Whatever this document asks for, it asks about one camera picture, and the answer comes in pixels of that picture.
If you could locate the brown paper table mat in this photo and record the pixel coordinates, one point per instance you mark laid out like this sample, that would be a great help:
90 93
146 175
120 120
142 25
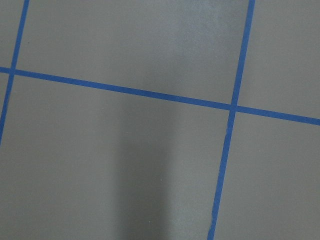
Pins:
159 119

